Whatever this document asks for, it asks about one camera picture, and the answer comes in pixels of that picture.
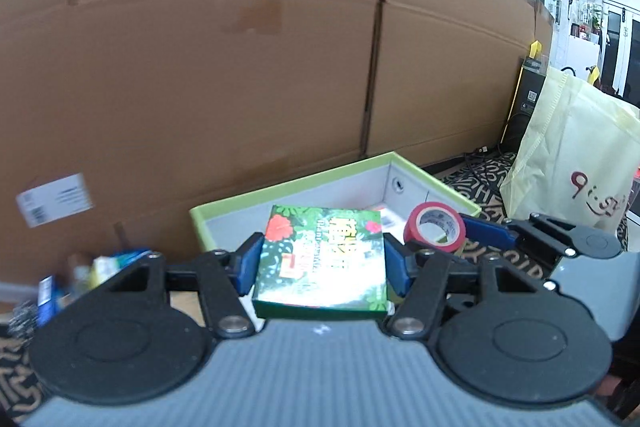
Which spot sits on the red tape roll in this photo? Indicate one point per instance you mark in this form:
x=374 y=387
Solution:
x=434 y=227

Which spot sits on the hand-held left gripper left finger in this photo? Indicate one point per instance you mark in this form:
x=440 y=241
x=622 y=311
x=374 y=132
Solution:
x=248 y=264

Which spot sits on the light green storage box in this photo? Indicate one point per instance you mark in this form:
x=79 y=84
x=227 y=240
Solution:
x=300 y=189

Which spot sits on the blue small carton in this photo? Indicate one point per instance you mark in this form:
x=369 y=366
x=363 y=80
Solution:
x=48 y=299

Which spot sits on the pale yellow tote bag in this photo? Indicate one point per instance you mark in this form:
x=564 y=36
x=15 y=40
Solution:
x=565 y=147

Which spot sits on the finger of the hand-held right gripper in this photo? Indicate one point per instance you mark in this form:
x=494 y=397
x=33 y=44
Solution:
x=487 y=232

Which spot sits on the black electronic device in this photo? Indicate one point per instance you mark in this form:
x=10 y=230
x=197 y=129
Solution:
x=530 y=97

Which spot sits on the large brown cardboard box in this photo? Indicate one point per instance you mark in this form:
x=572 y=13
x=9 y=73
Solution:
x=225 y=72

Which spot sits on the green floral print box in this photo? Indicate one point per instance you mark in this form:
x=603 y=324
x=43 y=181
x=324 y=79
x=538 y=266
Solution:
x=322 y=264

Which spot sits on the black patterned mat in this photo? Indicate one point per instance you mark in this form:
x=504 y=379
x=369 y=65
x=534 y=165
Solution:
x=480 y=174

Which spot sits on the steel wool scrubber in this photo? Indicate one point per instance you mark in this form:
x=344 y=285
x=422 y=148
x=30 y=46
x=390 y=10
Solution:
x=22 y=322

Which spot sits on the white shipping label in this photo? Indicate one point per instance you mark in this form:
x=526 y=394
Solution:
x=55 y=199

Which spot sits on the white cabinet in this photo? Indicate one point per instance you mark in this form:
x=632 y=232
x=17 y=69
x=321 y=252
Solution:
x=582 y=52

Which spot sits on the blue green small box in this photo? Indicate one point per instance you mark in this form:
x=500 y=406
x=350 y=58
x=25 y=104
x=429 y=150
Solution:
x=117 y=263

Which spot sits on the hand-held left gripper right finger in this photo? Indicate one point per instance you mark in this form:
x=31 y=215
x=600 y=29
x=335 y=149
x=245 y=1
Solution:
x=396 y=269

